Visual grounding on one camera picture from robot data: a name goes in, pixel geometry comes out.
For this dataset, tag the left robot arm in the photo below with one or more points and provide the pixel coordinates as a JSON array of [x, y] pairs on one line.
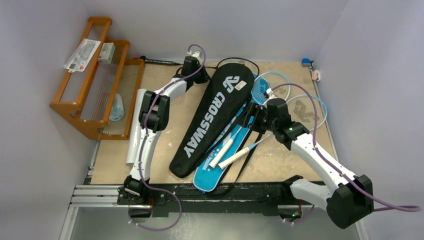
[[153, 117]]

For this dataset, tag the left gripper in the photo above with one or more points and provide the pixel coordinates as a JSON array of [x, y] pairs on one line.
[[205, 77]]

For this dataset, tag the blue racket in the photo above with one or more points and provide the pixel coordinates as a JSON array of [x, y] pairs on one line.
[[311, 112], [261, 84]]

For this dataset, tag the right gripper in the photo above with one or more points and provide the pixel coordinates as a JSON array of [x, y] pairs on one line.
[[251, 120]]

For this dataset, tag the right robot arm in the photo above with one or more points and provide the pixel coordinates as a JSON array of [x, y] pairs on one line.
[[344, 196]]

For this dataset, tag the wooden shelf rack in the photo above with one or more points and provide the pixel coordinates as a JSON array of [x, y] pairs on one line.
[[84, 99]]

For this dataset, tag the black Crossway racket bag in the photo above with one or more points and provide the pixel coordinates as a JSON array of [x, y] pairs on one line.
[[226, 93]]

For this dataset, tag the small white green box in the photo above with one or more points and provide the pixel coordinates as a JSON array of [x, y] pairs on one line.
[[106, 53]]

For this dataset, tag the white shuttlecock tube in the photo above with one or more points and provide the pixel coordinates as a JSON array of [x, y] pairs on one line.
[[135, 131]]

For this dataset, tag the blue clip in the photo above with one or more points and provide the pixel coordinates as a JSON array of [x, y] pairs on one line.
[[306, 63]]

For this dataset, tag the white plastic package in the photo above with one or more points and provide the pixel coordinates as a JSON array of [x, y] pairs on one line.
[[82, 56]]

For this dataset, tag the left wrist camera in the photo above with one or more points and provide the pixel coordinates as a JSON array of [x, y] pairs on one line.
[[197, 54]]

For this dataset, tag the blue racket bag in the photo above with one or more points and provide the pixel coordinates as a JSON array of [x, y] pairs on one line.
[[206, 178]]

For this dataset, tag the blue white wipes pack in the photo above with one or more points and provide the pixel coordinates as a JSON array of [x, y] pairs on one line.
[[117, 109]]

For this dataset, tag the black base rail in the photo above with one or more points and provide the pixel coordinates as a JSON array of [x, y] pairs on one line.
[[266, 198]]

